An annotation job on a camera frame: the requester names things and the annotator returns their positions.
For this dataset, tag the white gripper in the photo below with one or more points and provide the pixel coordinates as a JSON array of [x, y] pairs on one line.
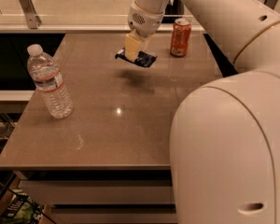
[[145, 22]]

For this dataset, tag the blue rxbar blueberry wrapper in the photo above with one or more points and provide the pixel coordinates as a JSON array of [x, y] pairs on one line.
[[143, 59]]

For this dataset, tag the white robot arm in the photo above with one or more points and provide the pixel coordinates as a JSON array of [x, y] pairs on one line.
[[225, 136]]

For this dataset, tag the orange soda can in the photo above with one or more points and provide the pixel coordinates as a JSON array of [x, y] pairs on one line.
[[180, 37]]

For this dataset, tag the black office chair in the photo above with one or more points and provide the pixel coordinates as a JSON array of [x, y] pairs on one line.
[[174, 10]]

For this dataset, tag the clear plastic water bottle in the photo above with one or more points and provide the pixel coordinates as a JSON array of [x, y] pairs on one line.
[[48, 80]]

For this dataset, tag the grey drawer cabinet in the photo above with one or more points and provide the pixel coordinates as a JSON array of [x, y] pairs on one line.
[[108, 162]]

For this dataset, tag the green black snack bag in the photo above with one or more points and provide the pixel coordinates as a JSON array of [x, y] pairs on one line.
[[22, 210]]

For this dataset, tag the left metal glass bracket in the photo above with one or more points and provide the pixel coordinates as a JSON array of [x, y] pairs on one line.
[[32, 19]]

